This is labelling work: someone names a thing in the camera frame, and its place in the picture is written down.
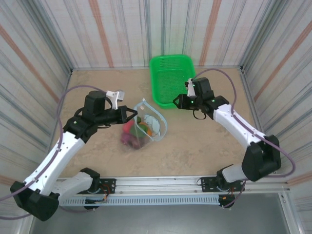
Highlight light green toy vegetable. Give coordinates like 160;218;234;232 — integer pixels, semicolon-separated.
131;123;151;136

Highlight green perforated plastic basket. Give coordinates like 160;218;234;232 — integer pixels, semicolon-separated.
149;54;197;110

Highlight clear zip-top bag blue zipper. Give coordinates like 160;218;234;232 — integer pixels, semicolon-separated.
119;97;169;152

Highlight grey metal panel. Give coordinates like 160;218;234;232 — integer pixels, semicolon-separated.
26;195;291;234

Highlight aluminium rear frame rail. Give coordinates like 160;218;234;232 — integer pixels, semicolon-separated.
70;64;244;73

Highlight aluminium side frame rail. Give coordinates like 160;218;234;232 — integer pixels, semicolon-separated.
240;65;277;174

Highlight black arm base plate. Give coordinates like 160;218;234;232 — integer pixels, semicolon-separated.
199;175;245;194
97;178;117;195

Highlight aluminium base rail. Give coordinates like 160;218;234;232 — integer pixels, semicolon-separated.
25;173;292;195

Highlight red base wires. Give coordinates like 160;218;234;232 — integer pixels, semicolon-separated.
220;186;236;201
98;184;110;203

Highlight slotted grey cable duct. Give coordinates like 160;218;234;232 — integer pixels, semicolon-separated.
58;194;221;207

